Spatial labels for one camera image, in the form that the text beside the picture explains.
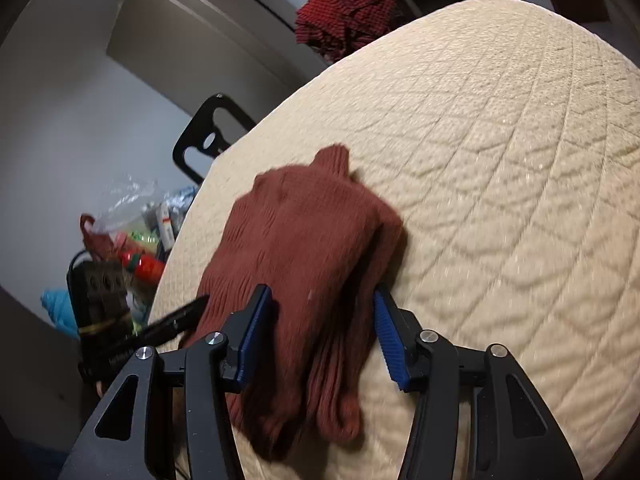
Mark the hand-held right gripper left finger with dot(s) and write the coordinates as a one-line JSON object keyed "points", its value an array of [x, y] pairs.
{"points": [[255, 340]]}

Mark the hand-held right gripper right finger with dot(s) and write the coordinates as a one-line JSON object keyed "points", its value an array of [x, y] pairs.
{"points": [[390, 340]]}

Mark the beige quilted table cover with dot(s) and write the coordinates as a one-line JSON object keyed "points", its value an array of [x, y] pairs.
{"points": [[500, 185]]}

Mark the clear plastic bag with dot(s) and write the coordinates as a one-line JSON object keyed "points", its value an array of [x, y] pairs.
{"points": [[135, 205]]}

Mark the light blue cloth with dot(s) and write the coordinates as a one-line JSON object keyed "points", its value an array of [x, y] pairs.
{"points": [[60, 310]]}

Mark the grey tall cabinet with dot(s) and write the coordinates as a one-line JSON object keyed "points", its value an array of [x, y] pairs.
{"points": [[200, 35]]}

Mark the red bottle green cap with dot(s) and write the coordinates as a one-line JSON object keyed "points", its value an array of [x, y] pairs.
{"points": [[145, 267]]}

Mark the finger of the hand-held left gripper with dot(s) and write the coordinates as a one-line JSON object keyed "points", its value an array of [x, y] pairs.
{"points": [[175, 320]]}

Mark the red checked clothes pile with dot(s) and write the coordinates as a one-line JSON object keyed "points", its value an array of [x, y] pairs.
{"points": [[345, 5]]}

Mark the dark wooden chair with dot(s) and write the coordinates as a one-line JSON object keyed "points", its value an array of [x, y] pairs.
{"points": [[190, 150]]}

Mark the dark red bag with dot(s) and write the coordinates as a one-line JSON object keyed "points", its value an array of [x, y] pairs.
{"points": [[97, 240]]}

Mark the rust brown knitted sweater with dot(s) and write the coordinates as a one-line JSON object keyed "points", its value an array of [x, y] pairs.
{"points": [[300, 240]]}

